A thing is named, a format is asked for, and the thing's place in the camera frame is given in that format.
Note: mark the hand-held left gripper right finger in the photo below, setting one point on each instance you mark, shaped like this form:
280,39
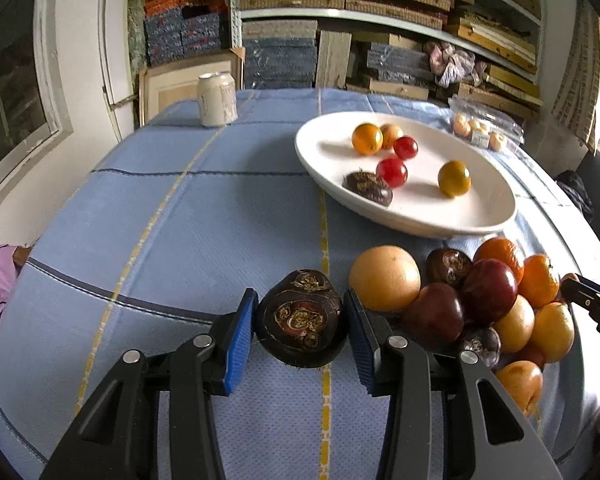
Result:
360,345

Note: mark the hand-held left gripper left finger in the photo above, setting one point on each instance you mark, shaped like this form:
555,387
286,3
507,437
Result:
240,340

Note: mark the small tan pear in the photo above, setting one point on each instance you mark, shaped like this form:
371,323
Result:
569,277

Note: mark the dark brown water chestnut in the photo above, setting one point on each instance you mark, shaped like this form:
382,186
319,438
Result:
480,346
448,266
367,188
300,325

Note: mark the dark red plum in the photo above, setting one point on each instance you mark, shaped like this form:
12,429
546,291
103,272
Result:
434,313
489,291

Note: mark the pale yellow apricot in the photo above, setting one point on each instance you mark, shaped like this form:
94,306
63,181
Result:
514,323

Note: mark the orange yellow apple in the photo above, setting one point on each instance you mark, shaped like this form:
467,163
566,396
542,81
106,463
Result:
520,385

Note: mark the white oval plate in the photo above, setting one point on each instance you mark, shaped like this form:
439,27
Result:
430,210

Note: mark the red cherry tomato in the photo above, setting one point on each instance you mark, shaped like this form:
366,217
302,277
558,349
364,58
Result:
532,356
405,147
392,171

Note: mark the yellow tomato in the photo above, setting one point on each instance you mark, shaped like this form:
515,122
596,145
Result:
454,178
367,138

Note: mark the striped orange mini pumpkin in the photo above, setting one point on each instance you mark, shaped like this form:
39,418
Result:
392,135

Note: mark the orange tangerine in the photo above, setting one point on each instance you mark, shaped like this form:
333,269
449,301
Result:
500,255
542,280

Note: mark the large pale orange citrus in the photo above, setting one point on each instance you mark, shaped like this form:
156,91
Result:
385,278

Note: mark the black jacket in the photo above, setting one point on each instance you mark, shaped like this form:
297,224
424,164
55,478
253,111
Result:
575,190

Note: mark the blue checked tablecloth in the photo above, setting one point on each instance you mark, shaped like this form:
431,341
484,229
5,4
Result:
180,235

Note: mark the clear plastic clamshell box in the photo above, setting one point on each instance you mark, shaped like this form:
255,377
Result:
485,112

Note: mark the woven straw mat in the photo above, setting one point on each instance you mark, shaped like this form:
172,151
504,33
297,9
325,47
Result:
575,75

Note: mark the wooden chair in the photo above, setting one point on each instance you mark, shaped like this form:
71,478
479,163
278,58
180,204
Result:
21,255

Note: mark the white drink can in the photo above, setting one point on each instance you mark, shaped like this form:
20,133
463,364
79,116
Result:
217,100

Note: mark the pink plastic bag bundle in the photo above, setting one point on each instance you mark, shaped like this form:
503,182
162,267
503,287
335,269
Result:
450,62

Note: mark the white leaning strip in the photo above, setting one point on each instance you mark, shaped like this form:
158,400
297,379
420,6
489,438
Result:
107,60

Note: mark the green marbled board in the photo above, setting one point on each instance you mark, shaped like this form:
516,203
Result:
135,35

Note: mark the white metal shelving unit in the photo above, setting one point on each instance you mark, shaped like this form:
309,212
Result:
290,12

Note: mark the white framed sliding window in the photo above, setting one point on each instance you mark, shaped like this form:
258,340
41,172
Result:
10,100

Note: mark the wooden picture frame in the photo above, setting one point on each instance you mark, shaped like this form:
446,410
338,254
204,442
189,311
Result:
180,85

